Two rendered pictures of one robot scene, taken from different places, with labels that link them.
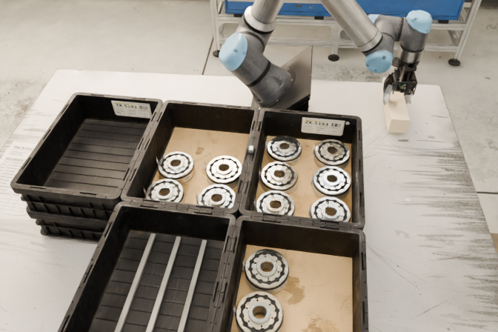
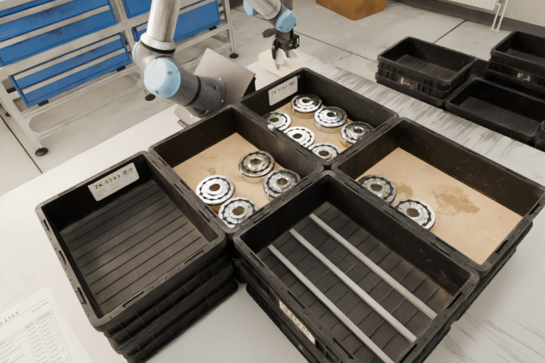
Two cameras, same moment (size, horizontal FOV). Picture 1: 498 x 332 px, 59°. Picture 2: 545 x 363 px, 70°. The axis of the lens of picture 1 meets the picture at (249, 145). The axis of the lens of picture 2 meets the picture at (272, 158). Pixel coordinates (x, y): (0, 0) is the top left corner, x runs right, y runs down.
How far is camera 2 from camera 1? 0.69 m
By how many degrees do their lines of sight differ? 33
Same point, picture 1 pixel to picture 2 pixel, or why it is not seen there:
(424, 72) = not seen: hidden behind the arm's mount
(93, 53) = not seen: outside the picture
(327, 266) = (395, 162)
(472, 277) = (434, 121)
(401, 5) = (178, 28)
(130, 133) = (129, 206)
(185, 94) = (113, 160)
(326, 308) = (428, 181)
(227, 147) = (229, 154)
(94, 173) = (143, 258)
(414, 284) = not seen: hidden behind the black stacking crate
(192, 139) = (194, 169)
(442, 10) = (208, 19)
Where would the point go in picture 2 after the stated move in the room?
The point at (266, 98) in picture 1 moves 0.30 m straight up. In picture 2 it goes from (212, 104) to (193, 19)
